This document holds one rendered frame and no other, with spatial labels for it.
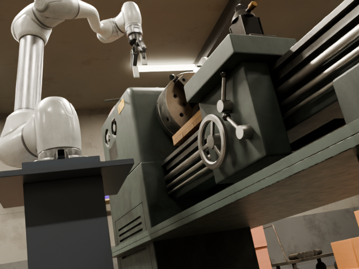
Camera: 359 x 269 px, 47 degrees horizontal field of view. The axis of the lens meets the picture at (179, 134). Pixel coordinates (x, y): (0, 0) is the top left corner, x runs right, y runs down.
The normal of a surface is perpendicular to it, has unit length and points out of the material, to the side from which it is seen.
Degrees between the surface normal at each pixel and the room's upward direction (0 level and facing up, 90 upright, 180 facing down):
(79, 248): 90
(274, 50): 90
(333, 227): 90
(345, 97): 90
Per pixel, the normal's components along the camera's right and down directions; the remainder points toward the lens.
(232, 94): -0.91, 0.04
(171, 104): 0.38, -0.36
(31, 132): -0.62, -0.14
